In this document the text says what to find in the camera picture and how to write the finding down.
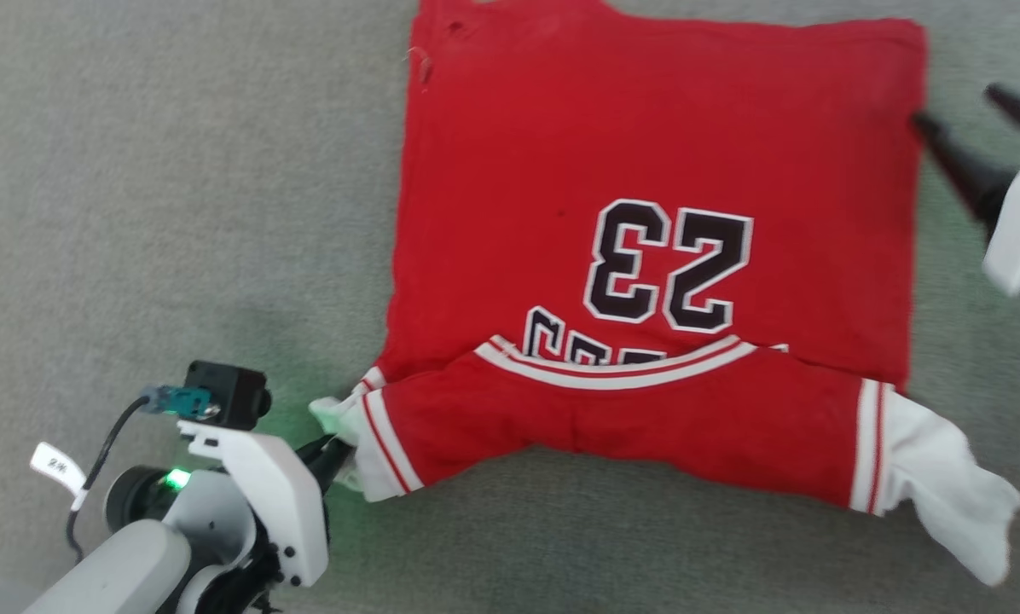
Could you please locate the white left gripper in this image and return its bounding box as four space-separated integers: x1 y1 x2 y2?
177 422 354 589

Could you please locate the red basketball jersey number 23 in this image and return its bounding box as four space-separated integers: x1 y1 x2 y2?
310 0 1020 588

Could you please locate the teal cable connector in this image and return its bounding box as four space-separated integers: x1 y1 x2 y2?
141 385 221 423

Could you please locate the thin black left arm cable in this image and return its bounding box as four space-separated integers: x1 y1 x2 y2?
65 397 157 564

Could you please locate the white cable label tag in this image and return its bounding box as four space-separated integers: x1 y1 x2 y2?
30 441 87 513

